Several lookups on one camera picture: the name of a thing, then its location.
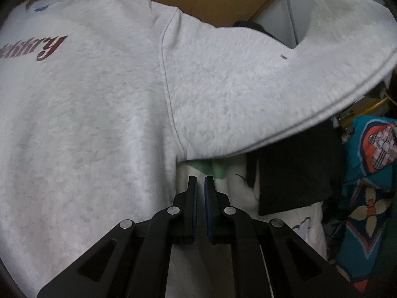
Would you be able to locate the teal patterned blanket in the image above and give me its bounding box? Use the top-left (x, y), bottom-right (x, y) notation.
top-left (336, 115), bottom-right (397, 292)

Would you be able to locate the black garment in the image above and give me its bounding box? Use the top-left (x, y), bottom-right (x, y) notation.
top-left (234, 20), bottom-right (346, 216)

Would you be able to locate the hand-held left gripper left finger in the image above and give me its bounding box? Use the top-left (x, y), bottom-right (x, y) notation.
top-left (36, 176), bottom-right (198, 298)

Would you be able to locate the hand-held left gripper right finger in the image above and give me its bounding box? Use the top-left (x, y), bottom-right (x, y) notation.
top-left (204, 176), bottom-right (362, 298)

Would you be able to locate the light grey sweatshirt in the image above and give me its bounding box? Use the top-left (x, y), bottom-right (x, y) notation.
top-left (0, 0), bottom-right (397, 298)

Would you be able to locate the cream bear print blanket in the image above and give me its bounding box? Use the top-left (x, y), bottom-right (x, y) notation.
top-left (174, 153), bottom-right (329, 298)

